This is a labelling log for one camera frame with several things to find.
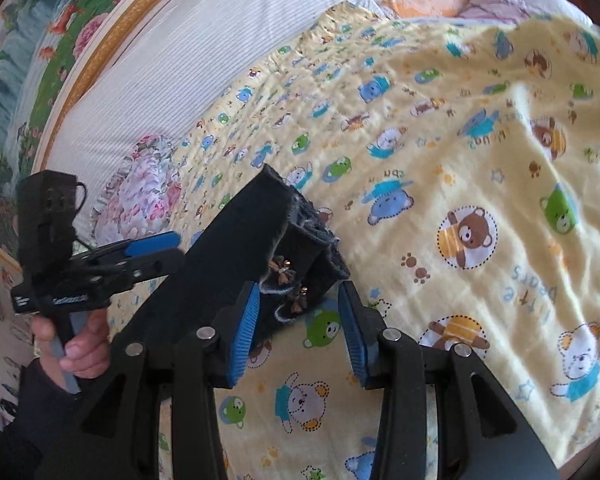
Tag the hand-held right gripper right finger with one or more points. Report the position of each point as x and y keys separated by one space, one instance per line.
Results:
x=353 y=335

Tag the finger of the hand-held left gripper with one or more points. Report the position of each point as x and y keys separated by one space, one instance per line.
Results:
x=150 y=245
x=155 y=265

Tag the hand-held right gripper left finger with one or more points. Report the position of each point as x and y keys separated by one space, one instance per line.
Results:
x=243 y=332

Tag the dark navy pants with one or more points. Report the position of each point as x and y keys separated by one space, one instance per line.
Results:
x=220 y=240

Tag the person's left forearm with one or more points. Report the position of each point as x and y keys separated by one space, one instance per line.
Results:
x=25 y=410

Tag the person's left hand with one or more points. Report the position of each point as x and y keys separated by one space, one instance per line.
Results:
x=89 y=350

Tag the pink floral pillow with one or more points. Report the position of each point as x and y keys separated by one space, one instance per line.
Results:
x=140 y=185

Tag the white striped bed sheet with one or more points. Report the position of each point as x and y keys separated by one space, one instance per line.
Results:
x=180 y=60

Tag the yellow bear print blanket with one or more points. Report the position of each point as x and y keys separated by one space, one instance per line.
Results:
x=430 y=160

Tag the pale purple floral pillow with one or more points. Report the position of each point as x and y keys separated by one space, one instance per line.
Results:
x=495 y=7

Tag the white pillow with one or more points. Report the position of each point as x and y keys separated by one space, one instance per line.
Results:
x=550 y=0

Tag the floral landscape wall poster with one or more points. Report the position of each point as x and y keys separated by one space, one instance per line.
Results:
x=10 y=85

